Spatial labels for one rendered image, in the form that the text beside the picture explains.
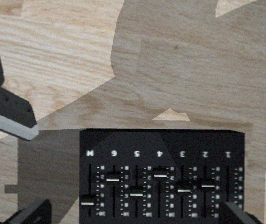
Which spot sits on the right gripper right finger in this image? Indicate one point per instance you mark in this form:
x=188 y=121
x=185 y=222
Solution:
x=231 y=213

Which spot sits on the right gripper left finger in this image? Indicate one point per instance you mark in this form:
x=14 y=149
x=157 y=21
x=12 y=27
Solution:
x=38 y=212

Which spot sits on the black lighting desk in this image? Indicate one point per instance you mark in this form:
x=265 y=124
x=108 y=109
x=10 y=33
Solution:
x=161 y=173

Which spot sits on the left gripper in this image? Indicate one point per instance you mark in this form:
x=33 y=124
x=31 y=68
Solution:
x=16 y=114

